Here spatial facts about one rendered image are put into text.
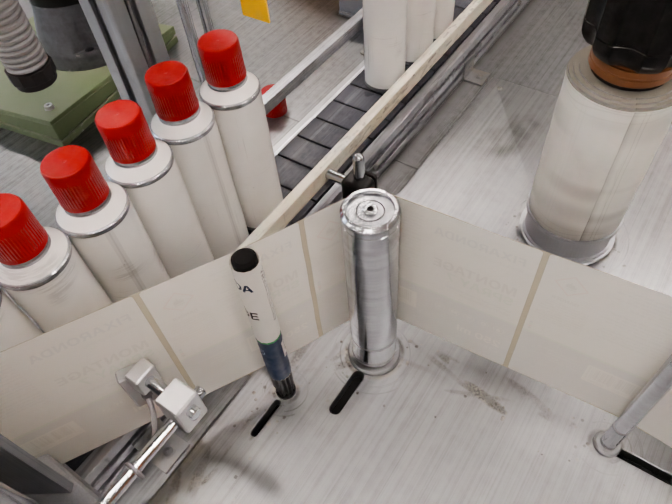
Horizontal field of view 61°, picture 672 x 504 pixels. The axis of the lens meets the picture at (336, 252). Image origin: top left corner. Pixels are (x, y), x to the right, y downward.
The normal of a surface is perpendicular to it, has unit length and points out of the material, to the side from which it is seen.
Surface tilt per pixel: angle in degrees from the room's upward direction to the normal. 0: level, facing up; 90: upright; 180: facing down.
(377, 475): 0
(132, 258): 90
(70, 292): 90
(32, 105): 5
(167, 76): 3
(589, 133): 87
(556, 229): 90
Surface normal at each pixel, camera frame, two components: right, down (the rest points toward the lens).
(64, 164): -0.08, -0.65
